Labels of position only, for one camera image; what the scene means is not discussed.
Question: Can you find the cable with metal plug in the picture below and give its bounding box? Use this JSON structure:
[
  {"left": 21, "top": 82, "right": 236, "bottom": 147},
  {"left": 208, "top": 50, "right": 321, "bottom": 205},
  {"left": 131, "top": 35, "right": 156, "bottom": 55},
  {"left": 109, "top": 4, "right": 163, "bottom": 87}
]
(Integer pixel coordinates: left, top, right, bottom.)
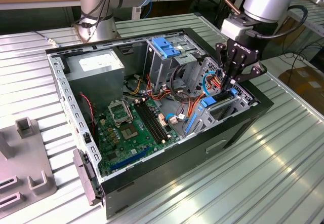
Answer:
[{"left": 31, "top": 30, "right": 61, "bottom": 48}]

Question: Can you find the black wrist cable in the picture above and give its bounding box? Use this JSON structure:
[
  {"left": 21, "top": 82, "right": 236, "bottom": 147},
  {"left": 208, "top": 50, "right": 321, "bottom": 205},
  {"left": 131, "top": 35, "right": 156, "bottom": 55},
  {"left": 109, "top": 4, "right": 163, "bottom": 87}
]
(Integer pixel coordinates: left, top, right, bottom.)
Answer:
[{"left": 247, "top": 5, "right": 309, "bottom": 40}]

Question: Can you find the blue expansion slot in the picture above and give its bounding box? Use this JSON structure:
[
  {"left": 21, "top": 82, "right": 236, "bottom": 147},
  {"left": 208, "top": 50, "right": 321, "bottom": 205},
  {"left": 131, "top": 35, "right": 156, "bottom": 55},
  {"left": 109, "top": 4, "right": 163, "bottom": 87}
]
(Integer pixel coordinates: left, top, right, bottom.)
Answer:
[{"left": 109, "top": 146, "right": 150, "bottom": 173}]

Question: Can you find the grey optical drive cage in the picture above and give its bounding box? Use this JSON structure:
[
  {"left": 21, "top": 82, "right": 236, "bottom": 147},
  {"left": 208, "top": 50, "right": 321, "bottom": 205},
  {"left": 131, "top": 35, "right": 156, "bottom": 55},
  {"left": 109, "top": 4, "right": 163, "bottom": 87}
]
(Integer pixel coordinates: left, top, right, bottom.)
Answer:
[{"left": 143, "top": 33, "right": 206, "bottom": 93}]

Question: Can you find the black open PC case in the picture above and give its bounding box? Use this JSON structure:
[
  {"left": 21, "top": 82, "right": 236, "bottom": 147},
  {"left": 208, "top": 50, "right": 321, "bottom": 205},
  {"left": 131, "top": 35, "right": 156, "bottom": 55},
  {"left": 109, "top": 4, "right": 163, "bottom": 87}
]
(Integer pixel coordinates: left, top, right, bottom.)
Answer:
[{"left": 45, "top": 27, "right": 274, "bottom": 219}]

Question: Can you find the CPU socket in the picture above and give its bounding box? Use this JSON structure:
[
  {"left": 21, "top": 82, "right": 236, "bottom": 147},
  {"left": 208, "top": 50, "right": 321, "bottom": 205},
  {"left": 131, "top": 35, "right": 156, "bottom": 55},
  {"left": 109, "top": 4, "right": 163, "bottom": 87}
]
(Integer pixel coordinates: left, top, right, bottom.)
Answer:
[{"left": 120, "top": 124, "right": 140, "bottom": 141}]

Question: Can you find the metal slat side table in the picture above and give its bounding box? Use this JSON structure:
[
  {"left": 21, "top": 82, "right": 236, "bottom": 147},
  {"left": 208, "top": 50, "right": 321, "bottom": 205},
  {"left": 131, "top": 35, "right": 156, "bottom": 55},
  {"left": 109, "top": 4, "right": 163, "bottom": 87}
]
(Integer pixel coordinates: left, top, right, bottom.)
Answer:
[{"left": 288, "top": 0, "right": 324, "bottom": 37}]

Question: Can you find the light blue short wire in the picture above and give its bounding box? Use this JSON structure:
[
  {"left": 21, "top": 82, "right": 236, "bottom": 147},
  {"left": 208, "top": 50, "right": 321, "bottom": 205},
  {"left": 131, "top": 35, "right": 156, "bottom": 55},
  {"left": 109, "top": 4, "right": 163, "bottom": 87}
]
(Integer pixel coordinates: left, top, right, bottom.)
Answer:
[{"left": 166, "top": 113, "right": 188, "bottom": 121}]

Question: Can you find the blue optical drive latch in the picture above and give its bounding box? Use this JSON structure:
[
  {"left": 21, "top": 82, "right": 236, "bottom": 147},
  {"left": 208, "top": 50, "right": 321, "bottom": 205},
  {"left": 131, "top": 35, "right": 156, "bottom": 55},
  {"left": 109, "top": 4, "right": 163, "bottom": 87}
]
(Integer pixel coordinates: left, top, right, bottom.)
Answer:
[{"left": 152, "top": 38, "right": 181, "bottom": 59}]

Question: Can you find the black RAM slot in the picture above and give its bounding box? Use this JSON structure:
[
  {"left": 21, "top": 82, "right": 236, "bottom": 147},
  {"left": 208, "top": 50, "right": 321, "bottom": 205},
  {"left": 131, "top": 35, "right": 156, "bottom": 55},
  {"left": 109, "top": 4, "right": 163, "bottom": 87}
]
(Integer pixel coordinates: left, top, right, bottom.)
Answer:
[
  {"left": 143, "top": 99, "right": 170, "bottom": 140},
  {"left": 133, "top": 101, "right": 160, "bottom": 145},
  {"left": 137, "top": 101, "right": 164, "bottom": 143},
  {"left": 140, "top": 100, "right": 167, "bottom": 141}
]

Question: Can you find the orange yellow wire bundle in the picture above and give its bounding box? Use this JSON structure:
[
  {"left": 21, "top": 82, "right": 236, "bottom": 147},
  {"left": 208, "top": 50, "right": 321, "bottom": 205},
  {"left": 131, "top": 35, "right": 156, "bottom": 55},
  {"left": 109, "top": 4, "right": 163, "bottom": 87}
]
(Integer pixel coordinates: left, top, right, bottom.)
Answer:
[{"left": 126, "top": 74, "right": 206, "bottom": 110}]

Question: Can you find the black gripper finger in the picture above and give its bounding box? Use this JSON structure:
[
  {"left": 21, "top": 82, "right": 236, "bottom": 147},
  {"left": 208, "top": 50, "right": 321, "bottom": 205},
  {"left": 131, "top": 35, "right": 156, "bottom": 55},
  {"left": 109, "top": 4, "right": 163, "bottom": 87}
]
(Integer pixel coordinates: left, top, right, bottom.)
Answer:
[
  {"left": 228, "top": 61, "right": 268, "bottom": 91},
  {"left": 215, "top": 42, "right": 235, "bottom": 91}
]

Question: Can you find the grey metal disk bay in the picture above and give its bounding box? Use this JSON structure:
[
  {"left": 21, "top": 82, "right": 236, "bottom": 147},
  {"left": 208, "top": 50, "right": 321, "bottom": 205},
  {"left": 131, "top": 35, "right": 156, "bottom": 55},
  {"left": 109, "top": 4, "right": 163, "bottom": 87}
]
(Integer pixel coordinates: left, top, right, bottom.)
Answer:
[{"left": 182, "top": 56, "right": 260, "bottom": 138}]

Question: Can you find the red black fan wire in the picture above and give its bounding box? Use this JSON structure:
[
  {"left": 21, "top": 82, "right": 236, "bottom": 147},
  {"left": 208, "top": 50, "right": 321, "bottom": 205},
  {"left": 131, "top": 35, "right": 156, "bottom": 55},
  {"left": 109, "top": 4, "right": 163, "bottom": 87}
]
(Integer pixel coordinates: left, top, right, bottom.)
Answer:
[{"left": 79, "top": 93, "right": 96, "bottom": 136}]

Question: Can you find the grey parts rack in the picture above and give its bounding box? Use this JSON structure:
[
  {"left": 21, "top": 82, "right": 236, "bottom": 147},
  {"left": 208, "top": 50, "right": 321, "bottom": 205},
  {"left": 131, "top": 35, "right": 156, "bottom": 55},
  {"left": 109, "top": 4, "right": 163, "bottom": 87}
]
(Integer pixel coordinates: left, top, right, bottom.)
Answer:
[{"left": 0, "top": 117, "right": 58, "bottom": 224}]

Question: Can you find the grey power supply unit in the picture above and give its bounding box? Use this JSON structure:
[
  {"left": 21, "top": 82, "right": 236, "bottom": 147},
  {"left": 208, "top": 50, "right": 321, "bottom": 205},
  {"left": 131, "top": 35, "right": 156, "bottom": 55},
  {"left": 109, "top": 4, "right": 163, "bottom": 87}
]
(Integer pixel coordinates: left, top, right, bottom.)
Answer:
[{"left": 64, "top": 49, "right": 125, "bottom": 113}]

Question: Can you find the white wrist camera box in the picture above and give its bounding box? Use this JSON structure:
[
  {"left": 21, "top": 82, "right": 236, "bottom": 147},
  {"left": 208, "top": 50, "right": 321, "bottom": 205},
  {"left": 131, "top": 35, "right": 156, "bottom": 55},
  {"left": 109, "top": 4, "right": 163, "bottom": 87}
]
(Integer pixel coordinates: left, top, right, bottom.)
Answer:
[{"left": 219, "top": 18, "right": 251, "bottom": 42}]

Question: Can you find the green motherboard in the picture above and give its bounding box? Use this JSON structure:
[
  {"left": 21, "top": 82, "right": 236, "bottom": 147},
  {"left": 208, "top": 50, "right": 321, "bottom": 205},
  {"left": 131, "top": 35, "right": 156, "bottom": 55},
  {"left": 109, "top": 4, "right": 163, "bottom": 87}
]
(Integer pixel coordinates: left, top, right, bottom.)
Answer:
[{"left": 95, "top": 98, "right": 182, "bottom": 178}]

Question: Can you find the metal socket cover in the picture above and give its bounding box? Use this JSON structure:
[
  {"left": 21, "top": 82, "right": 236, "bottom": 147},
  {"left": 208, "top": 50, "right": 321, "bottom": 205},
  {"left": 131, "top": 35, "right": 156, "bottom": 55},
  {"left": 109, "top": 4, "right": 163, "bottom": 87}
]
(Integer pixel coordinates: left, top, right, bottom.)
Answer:
[{"left": 107, "top": 99, "right": 134, "bottom": 127}]

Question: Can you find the black tripod stand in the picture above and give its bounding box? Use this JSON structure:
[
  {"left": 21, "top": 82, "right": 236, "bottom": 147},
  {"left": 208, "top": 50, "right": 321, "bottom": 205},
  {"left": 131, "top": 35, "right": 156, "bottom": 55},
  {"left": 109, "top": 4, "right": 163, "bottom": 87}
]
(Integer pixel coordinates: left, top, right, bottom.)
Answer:
[{"left": 212, "top": 0, "right": 244, "bottom": 30}]

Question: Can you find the orange red power wire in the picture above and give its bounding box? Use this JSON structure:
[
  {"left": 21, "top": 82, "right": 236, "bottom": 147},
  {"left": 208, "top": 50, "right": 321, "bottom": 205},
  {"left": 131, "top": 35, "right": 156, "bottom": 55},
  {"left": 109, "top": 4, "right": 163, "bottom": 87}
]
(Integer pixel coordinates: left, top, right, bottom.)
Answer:
[{"left": 209, "top": 73, "right": 225, "bottom": 88}]

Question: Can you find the blue data wire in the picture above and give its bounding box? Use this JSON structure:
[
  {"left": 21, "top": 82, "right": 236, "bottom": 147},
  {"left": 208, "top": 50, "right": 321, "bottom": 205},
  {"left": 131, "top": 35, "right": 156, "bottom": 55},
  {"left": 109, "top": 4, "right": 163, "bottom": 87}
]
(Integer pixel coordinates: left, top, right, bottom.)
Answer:
[{"left": 202, "top": 70, "right": 223, "bottom": 97}]

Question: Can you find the brown cardboard box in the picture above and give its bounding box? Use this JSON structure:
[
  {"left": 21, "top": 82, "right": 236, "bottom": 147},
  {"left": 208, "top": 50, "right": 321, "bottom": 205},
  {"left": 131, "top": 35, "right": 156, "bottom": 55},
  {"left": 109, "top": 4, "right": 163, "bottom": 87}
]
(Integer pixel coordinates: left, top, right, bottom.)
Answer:
[{"left": 278, "top": 66, "right": 324, "bottom": 108}]

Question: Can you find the hard disk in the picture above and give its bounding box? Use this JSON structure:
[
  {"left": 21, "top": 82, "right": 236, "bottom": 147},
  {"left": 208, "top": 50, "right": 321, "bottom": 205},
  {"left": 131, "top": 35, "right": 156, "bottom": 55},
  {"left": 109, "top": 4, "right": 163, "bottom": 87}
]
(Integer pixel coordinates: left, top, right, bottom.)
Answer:
[{"left": 184, "top": 87, "right": 239, "bottom": 134}]

